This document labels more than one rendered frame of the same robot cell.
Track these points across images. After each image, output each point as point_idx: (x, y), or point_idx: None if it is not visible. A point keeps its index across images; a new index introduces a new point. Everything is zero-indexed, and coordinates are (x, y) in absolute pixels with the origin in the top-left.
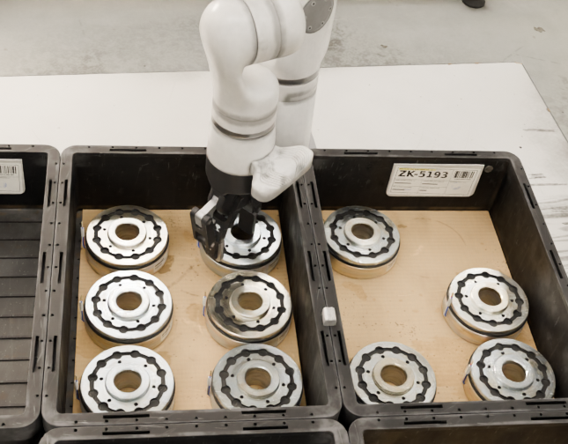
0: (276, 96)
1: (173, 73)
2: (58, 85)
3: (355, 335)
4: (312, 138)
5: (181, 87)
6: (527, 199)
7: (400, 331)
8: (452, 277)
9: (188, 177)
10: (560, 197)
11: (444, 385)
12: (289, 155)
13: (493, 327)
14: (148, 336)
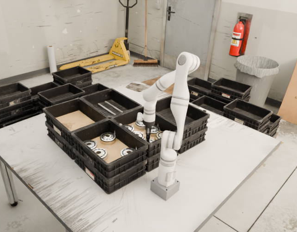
0: (144, 106)
1: (218, 205)
2: (231, 185)
3: (118, 144)
4: (162, 188)
5: (211, 202)
6: (99, 156)
7: (111, 148)
8: (107, 160)
9: None
10: (93, 230)
11: (99, 144)
12: (140, 117)
13: (95, 149)
14: None
